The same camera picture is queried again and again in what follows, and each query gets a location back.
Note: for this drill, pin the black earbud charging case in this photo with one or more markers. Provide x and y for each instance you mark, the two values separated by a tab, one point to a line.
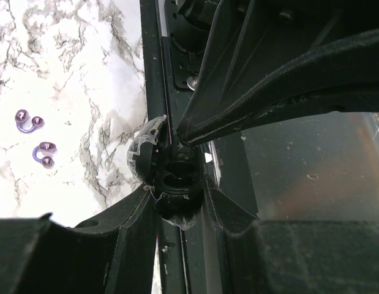
175	184

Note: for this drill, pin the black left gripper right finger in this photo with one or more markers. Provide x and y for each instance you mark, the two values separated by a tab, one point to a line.
284	254

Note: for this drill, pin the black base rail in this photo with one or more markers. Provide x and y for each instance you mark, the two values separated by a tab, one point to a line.
181	253

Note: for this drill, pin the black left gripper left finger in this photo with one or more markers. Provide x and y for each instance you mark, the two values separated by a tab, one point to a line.
112	252

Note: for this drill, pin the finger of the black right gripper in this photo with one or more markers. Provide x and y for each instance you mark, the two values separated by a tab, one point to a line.
342	76
246	43

